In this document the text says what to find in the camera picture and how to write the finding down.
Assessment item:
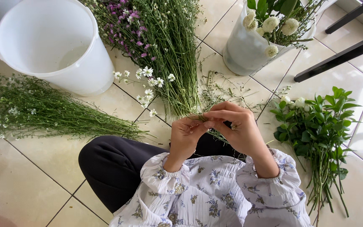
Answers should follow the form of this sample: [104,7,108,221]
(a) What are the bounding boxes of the bundle of thin green stems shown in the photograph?
[0,73,154,146]

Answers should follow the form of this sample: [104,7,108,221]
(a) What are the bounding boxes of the scattered green stem trimmings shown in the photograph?
[197,53,275,115]

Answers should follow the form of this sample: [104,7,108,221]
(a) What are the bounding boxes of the person's left hand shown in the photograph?
[166,115,214,167]

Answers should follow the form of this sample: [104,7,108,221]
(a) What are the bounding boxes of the black trousers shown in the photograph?
[78,132,246,214]

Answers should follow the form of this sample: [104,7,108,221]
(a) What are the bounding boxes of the thin black furniture leg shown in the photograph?
[325,0,363,35]

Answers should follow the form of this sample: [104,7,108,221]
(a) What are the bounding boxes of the leafy white bud flower bunch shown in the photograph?
[269,86,363,225]

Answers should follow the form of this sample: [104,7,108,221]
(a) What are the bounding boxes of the bundle of purple white flowers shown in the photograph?
[80,0,208,118]

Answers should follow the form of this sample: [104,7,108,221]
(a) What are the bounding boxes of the person's right hand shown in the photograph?
[203,101,259,157]

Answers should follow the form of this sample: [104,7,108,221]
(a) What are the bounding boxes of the thick black furniture leg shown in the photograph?
[294,29,363,83]

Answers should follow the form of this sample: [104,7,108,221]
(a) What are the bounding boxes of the large empty white bucket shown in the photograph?
[0,0,116,97]

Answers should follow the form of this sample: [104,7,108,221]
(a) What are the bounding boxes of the white pompon flowers bunch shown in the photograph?
[243,0,327,59]

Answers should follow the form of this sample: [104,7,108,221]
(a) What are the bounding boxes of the white daisy flower sprig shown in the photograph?
[112,66,230,144]

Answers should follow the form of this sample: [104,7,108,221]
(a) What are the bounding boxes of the white bucket with water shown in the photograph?
[222,0,318,76]

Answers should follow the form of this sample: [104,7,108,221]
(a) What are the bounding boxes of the white floral blouse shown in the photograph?
[109,148,314,227]

